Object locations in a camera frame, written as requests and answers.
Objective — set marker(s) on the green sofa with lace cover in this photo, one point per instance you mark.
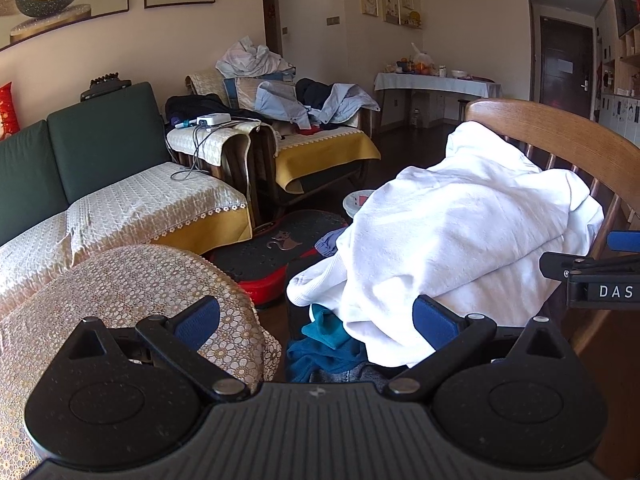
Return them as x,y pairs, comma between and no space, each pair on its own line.
95,176

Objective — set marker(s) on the dark wooden door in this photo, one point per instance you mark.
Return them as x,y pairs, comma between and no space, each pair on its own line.
566,66

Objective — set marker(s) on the clothes pile on chair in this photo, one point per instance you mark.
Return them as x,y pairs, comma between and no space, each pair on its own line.
319,350

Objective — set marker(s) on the red text cushion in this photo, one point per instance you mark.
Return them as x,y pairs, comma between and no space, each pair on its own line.
8,118

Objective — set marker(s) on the wooden chair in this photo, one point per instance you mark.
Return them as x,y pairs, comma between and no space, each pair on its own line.
609,165

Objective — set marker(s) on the clothes pile on armchair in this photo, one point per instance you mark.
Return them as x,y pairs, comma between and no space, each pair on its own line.
261,81

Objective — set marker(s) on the dining table white cloth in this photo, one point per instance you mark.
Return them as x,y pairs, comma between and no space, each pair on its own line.
468,89

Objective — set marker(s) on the white printed sweatshirt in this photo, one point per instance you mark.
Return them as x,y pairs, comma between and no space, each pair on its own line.
468,232

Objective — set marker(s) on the armchair with yellow cover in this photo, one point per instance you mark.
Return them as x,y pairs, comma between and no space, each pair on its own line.
269,161

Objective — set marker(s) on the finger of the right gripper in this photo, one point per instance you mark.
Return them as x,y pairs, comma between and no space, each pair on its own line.
558,266

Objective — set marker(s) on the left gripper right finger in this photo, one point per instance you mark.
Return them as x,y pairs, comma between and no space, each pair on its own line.
454,339

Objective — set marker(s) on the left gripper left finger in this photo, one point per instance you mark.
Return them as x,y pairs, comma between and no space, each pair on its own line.
176,342

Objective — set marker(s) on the round table lace cloth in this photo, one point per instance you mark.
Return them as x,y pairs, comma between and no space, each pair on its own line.
121,287

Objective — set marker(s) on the black object on sofa back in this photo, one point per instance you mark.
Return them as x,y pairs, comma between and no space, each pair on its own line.
103,85

